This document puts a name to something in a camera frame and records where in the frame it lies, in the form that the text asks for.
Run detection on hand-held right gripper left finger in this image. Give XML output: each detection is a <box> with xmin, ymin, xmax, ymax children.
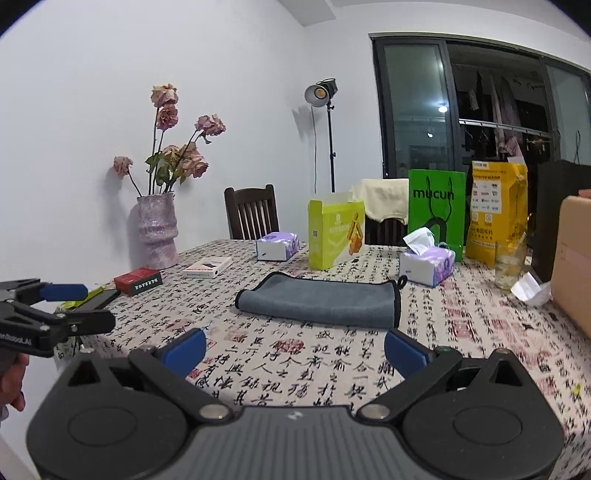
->
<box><xmin>68</xmin><ymin>328</ymin><xmax>232</xmax><ymax>424</ymax></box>

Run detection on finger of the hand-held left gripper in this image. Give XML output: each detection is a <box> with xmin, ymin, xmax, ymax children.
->
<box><xmin>0</xmin><ymin>278</ymin><xmax>89</xmax><ymax>306</ymax></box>
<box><xmin>0</xmin><ymin>299</ymin><xmax>116</xmax><ymax>339</ymax></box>

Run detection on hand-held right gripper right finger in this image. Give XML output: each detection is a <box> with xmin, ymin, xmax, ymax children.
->
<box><xmin>359</xmin><ymin>328</ymin><xmax>525</xmax><ymax>424</ymax></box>

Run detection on grey towel with black edge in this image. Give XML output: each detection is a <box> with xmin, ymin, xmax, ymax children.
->
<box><xmin>235</xmin><ymin>271</ymin><xmax>408</xmax><ymax>329</ymax></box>

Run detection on person's left hand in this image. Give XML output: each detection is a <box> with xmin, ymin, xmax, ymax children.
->
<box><xmin>0</xmin><ymin>354</ymin><xmax>27</xmax><ymax>414</ymax></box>

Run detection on black phone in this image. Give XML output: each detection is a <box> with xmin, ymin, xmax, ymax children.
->
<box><xmin>74</xmin><ymin>289</ymin><xmax>122</xmax><ymax>315</ymax></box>

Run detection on green wrapper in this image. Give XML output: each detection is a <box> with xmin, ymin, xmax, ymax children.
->
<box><xmin>60</xmin><ymin>286</ymin><xmax>109</xmax><ymax>311</ymax></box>

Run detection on red small box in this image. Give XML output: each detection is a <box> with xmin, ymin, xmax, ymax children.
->
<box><xmin>113</xmin><ymin>267</ymin><xmax>165</xmax><ymax>296</ymax></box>

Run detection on purple white tissue pack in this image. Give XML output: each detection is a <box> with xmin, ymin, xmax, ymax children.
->
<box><xmin>255</xmin><ymin>231</ymin><xmax>301</xmax><ymax>263</ymax></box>
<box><xmin>398</xmin><ymin>226</ymin><xmax>457</xmax><ymax>288</ymax></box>

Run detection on white flat box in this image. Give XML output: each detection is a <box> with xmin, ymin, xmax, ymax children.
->
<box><xmin>183</xmin><ymin>257</ymin><xmax>233</xmax><ymax>280</ymax></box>

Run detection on calligraphy printed tablecloth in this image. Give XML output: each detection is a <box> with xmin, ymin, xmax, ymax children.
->
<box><xmin>53</xmin><ymin>237</ymin><xmax>591</xmax><ymax>480</ymax></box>

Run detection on pink ceramic vase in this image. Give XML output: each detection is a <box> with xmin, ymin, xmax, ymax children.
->
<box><xmin>136</xmin><ymin>191</ymin><xmax>180</xmax><ymax>270</ymax></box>

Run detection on dark wooden chair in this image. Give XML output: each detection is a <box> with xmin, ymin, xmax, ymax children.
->
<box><xmin>224</xmin><ymin>184</ymin><xmax>280</xmax><ymax>241</ymax></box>
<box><xmin>364</xmin><ymin>216</ymin><xmax>410</xmax><ymax>247</ymax></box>

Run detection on clear drinking glass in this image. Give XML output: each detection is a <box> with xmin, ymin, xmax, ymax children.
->
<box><xmin>494</xmin><ymin>239</ymin><xmax>527</xmax><ymax>291</ymax></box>

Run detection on crumpled white paper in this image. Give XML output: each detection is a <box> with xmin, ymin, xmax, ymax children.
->
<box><xmin>510</xmin><ymin>271</ymin><xmax>553</xmax><ymax>306</ymax></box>

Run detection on yellow-green cardboard carton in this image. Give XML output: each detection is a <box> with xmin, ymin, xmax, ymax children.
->
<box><xmin>307</xmin><ymin>191</ymin><xmax>367</xmax><ymax>271</ymax></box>

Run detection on green paper bag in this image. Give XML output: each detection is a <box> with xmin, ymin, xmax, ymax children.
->
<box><xmin>407</xmin><ymin>169</ymin><xmax>467</xmax><ymax>263</ymax></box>

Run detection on cream cloth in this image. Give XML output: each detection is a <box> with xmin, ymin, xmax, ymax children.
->
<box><xmin>351</xmin><ymin>178</ymin><xmax>412</xmax><ymax>223</ymax></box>

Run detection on yellow plastic bag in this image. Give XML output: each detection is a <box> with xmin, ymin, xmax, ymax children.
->
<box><xmin>465</xmin><ymin>160</ymin><xmax>529</xmax><ymax>268</ymax></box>

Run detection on brown cardboard box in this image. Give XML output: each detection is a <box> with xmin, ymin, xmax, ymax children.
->
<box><xmin>550</xmin><ymin>189</ymin><xmax>591</xmax><ymax>340</ymax></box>

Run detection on dried pink roses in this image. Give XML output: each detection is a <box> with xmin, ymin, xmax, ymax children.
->
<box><xmin>113</xmin><ymin>83</ymin><xmax>227</xmax><ymax>197</ymax></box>

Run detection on black paper bag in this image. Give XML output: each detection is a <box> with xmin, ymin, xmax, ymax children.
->
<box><xmin>530</xmin><ymin>159</ymin><xmax>591</xmax><ymax>284</ymax></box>

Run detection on studio light on stand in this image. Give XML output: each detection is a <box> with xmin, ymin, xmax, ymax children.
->
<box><xmin>303</xmin><ymin>78</ymin><xmax>341</xmax><ymax>194</ymax></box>

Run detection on black framed sliding glass door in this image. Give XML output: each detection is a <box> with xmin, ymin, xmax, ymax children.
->
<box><xmin>369</xmin><ymin>32</ymin><xmax>591</xmax><ymax>186</ymax></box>

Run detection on hanging pink garment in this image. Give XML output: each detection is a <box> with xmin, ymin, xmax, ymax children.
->
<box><xmin>488</xmin><ymin>74</ymin><xmax>526</xmax><ymax>158</ymax></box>

